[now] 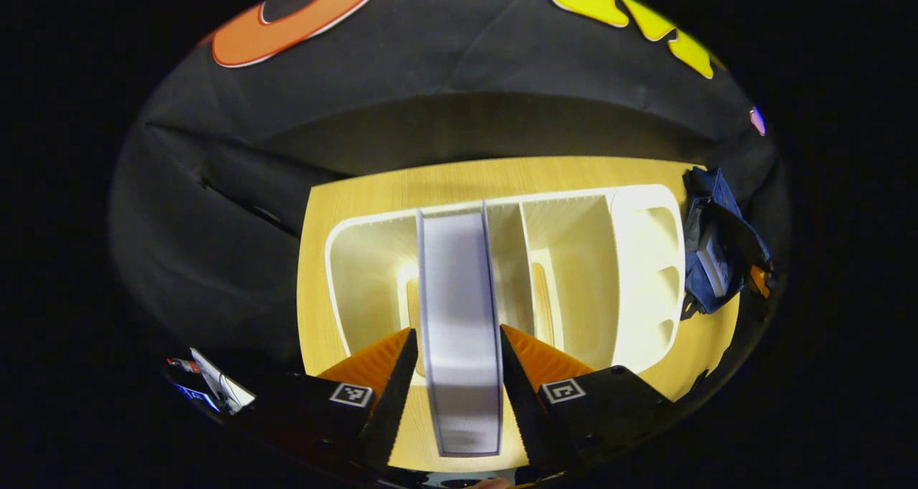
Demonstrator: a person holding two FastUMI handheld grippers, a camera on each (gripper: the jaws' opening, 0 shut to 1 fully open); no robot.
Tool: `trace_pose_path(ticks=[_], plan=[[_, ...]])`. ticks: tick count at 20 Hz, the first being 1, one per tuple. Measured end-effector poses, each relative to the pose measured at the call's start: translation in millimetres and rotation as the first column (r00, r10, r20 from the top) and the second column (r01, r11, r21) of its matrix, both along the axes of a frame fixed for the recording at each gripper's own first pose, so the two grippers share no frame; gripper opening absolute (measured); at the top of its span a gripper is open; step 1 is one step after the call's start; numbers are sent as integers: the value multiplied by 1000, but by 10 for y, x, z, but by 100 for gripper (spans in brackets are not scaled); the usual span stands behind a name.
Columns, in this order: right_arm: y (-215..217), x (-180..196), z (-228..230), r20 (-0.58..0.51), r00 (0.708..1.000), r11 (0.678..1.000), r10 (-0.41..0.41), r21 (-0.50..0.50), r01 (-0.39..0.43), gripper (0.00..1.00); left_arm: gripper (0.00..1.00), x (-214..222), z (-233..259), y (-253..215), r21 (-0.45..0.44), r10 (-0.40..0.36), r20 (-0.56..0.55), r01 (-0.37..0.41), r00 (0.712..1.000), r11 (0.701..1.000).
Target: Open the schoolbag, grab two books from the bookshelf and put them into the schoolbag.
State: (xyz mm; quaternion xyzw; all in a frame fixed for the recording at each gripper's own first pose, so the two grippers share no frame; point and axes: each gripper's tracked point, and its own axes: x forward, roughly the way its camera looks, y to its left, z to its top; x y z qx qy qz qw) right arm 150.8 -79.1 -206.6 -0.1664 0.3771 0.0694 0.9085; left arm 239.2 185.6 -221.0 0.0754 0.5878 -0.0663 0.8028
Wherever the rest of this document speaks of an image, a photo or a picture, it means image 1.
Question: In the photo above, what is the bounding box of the blue and white object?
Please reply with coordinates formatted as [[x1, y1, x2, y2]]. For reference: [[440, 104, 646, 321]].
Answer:
[[167, 348, 256, 415]]

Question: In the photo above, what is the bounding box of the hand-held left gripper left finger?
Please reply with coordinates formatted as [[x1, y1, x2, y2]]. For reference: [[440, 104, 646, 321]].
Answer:
[[235, 326, 420, 472]]

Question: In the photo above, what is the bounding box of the blue schoolbag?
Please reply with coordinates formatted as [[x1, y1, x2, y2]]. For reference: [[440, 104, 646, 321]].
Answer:
[[681, 166, 774, 321]]

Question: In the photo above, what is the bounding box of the white plastic bookshelf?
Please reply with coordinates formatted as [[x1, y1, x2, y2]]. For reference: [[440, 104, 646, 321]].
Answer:
[[325, 184, 687, 376]]

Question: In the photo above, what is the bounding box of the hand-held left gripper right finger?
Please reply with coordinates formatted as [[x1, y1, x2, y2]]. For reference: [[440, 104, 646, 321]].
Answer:
[[498, 323, 675, 472]]

